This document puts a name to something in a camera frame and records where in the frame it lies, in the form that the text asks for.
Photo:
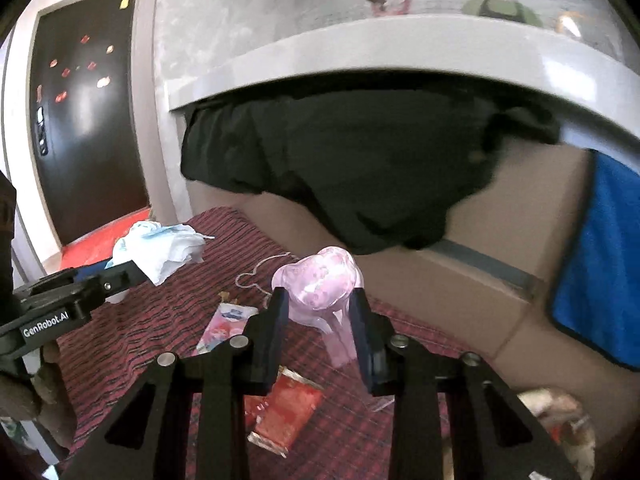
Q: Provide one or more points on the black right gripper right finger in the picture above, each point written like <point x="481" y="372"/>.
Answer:
<point x="449" y="407"/>

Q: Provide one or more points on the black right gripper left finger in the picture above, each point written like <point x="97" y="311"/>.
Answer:
<point x="146" y="434"/>

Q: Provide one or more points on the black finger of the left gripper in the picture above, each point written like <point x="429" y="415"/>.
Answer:
<point x="115" y="280"/>

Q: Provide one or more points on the white blue mask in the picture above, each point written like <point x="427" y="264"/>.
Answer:
<point x="159" y="251"/>

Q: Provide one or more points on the pink plastic packaging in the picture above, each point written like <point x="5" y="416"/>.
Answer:
<point x="325" y="292"/>

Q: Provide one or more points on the trash bin with bag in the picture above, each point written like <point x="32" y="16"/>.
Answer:
<point x="567" y="423"/>

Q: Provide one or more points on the red doormat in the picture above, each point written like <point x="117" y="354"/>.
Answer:
<point x="98" y="245"/>

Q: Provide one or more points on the cartoon snack packet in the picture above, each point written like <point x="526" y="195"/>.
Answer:
<point x="229" y="320"/>

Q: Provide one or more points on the red snack wrapper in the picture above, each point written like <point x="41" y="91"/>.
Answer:
<point x="275" y="421"/>

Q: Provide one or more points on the red plaid cloth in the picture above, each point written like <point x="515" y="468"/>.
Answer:
<point x="100" y="361"/>

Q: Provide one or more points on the black door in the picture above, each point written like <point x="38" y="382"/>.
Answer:
<point x="85" y="147"/>

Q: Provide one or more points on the blue towel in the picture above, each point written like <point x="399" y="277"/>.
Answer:
<point x="596" y="297"/>

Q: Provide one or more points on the black cloth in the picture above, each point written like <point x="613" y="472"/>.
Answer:
<point x="377" y="168"/>

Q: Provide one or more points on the grey countertop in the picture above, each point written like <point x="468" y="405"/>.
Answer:
<point x="528" y="57"/>

